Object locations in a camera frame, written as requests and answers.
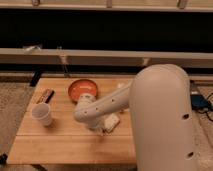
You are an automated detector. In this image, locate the dark blue floor device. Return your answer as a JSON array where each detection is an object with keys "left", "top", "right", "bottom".
[{"left": 191, "top": 94, "right": 210, "bottom": 110}]

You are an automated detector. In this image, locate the white paper cup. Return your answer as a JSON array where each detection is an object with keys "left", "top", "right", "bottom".
[{"left": 31, "top": 103, "right": 53, "bottom": 126}]

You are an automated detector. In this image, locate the wooden shelf rail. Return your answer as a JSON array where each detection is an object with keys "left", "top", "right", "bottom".
[{"left": 0, "top": 48, "right": 213, "bottom": 68}]

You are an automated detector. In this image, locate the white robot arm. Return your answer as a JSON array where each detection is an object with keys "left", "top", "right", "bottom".
[{"left": 74, "top": 64, "right": 198, "bottom": 171}]

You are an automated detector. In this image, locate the orange bowl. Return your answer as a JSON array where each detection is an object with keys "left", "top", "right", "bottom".
[{"left": 68, "top": 79, "right": 98, "bottom": 102}]

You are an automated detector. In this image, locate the brown snack bar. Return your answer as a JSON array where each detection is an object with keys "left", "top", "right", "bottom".
[{"left": 37, "top": 89, "right": 54, "bottom": 103}]

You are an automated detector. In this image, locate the wooden folding table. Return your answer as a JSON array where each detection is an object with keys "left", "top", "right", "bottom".
[{"left": 7, "top": 78, "right": 135, "bottom": 164}]

